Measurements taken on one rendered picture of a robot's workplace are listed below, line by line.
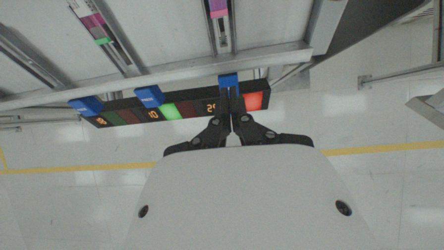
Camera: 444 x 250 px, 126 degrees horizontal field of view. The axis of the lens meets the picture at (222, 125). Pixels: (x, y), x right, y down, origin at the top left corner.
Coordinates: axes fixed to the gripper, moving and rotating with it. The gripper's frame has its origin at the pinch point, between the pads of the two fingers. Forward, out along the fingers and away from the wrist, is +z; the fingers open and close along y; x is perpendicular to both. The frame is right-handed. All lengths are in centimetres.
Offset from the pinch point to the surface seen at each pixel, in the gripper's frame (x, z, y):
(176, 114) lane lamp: -5.1, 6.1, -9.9
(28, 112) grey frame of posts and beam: -6, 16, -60
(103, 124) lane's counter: -5.6, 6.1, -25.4
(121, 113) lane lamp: -3.4, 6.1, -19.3
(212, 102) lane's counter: -3.5, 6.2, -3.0
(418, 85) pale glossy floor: -48, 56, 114
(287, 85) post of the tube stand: -40, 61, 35
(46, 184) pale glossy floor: -87, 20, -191
